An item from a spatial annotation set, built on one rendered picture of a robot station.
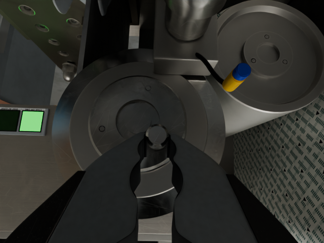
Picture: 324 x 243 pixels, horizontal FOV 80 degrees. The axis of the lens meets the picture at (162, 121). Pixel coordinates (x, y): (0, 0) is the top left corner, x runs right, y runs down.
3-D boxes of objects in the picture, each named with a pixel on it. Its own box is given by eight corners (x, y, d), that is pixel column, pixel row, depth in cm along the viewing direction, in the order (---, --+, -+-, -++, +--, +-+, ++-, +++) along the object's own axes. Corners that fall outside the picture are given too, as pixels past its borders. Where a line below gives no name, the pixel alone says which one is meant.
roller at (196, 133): (206, 62, 17) (211, 198, 15) (176, 122, 43) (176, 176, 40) (76, 59, 17) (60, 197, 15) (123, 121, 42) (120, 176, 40)
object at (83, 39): (99, -72, 22) (81, 79, 18) (128, 47, 45) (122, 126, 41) (95, -72, 22) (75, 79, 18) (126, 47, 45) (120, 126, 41)
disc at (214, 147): (221, 49, 18) (231, 220, 15) (219, 52, 19) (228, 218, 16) (62, 45, 18) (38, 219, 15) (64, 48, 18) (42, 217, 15)
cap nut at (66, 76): (74, 62, 51) (71, 78, 50) (79, 69, 54) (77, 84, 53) (59, 62, 51) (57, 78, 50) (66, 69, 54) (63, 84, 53)
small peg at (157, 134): (163, 150, 11) (141, 141, 12) (161, 153, 14) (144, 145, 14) (172, 128, 12) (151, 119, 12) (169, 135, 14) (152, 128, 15)
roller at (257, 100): (321, 1, 20) (342, 115, 17) (229, 91, 45) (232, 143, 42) (205, -5, 20) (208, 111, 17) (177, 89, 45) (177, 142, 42)
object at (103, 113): (140, 56, 16) (208, 122, 15) (142, 68, 18) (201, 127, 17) (66, 118, 15) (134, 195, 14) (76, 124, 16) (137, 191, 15)
